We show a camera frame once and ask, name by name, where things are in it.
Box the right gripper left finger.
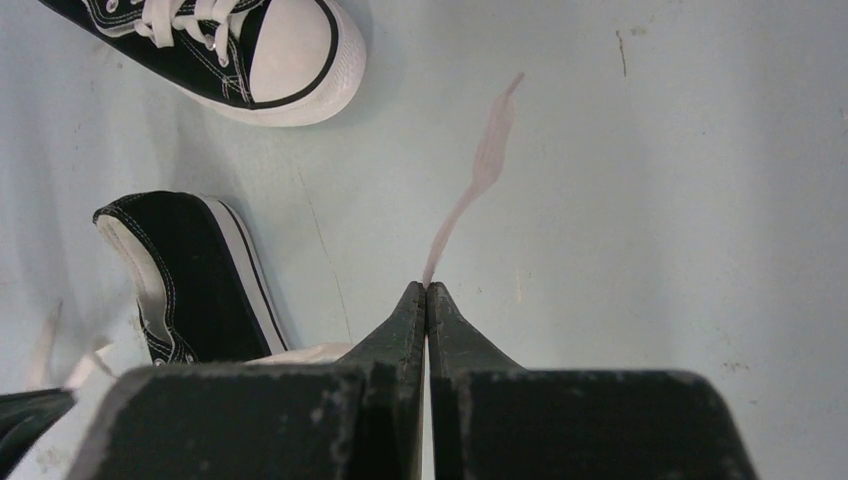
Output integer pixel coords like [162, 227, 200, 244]
[69, 282, 426, 479]

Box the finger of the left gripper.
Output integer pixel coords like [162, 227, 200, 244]
[1, 388, 76, 474]

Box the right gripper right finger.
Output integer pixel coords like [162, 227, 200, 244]
[427, 283, 757, 479]

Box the black canvas sneaker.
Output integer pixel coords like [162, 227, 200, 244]
[45, 0, 367, 127]
[25, 72, 526, 392]

